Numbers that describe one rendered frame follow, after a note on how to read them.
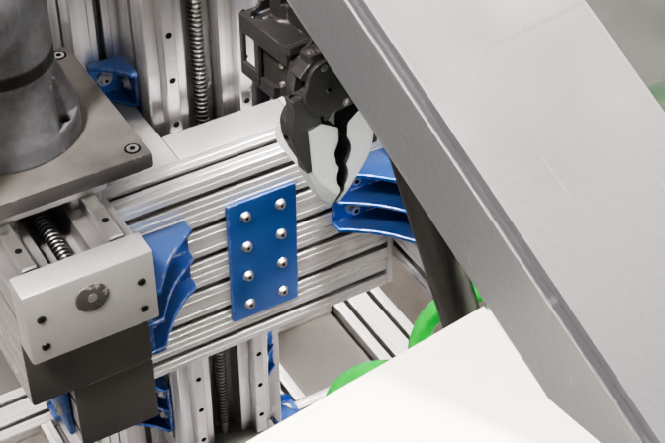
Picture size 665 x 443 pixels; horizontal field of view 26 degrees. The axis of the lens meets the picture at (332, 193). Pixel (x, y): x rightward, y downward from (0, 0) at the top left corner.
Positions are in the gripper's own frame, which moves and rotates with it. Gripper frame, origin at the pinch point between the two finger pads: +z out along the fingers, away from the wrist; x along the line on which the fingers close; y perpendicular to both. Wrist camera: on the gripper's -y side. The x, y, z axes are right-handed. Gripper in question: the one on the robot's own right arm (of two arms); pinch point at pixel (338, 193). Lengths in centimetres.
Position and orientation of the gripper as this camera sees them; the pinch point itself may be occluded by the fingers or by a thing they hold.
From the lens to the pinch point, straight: 108.6
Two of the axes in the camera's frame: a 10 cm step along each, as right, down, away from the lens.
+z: 0.0, 7.7, 6.4
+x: -7.9, 3.9, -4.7
